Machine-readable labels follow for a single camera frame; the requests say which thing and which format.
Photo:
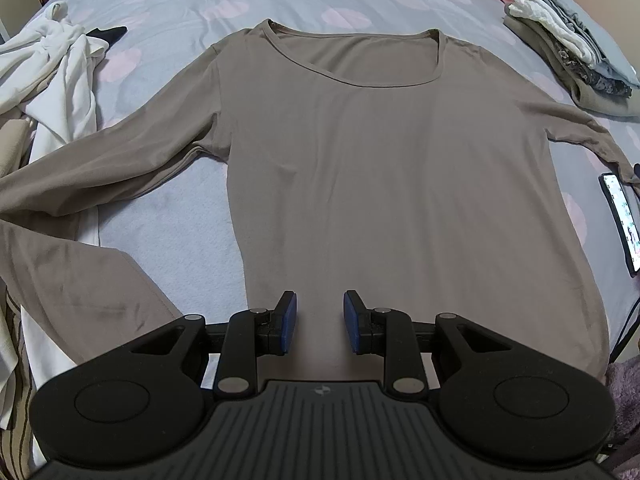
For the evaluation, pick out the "white garment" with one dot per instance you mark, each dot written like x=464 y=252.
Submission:
x=47 y=74

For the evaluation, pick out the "black sock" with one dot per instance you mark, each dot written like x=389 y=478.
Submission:
x=109 y=35

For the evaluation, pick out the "taupe long sleeve shirt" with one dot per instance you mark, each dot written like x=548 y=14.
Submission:
x=415 y=170

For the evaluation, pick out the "purple fuzzy blanket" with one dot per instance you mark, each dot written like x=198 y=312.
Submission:
x=621 y=450

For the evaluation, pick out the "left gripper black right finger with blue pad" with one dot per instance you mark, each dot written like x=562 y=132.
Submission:
x=366 y=328

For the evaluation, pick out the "smartphone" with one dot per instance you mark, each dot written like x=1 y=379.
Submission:
x=616 y=197

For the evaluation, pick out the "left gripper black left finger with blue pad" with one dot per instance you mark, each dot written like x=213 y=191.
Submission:
x=275 y=328

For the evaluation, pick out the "stack of folded clothes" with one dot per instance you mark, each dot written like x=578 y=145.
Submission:
x=584 y=58

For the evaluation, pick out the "dotted light bed sheet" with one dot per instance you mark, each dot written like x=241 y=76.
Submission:
x=181 y=235

